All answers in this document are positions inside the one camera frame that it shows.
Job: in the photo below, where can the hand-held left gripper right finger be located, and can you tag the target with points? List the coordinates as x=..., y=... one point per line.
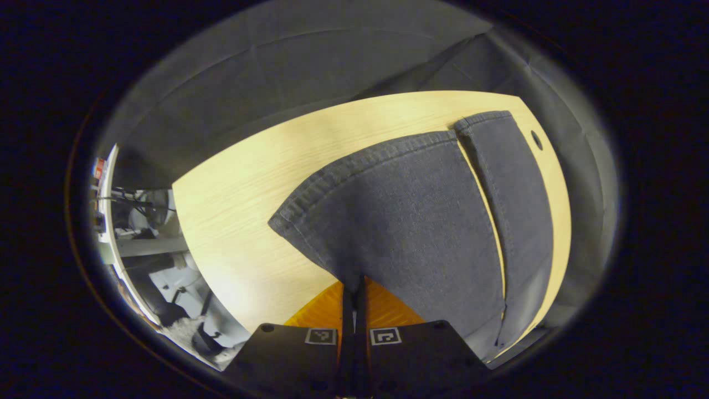
x=421, y=360

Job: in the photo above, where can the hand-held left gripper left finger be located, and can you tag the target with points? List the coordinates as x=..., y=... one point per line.
x=288, y=360

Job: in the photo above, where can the dark grey denim jeans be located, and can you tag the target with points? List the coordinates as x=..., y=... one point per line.
x=410, y=221

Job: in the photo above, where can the dark round table grommet hole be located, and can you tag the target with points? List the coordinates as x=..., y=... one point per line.
x=536, y=139

